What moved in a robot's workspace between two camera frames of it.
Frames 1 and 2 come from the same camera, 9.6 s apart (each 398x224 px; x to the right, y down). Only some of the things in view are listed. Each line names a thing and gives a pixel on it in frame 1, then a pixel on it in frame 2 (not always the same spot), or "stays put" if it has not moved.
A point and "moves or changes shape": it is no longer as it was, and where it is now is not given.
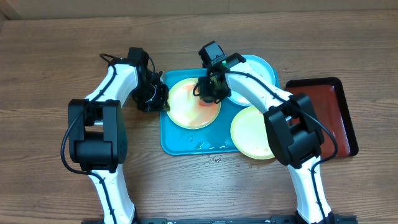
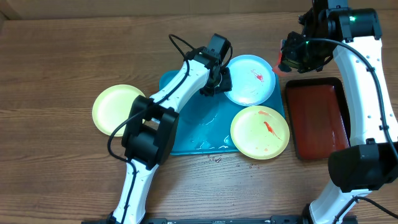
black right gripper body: x=211 y=93 -> x=301 y=57
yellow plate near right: x=249 y=134 stays put
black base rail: x=334 y=219 stays put
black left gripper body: x=152 y=98 -> x=222 y=81
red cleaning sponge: x=203 y=103 -> x=277 y=70
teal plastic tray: x=214 y=140 stays put
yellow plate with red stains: x=188 y=111 moves or changes shape
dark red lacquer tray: x=328 y=99 stays put
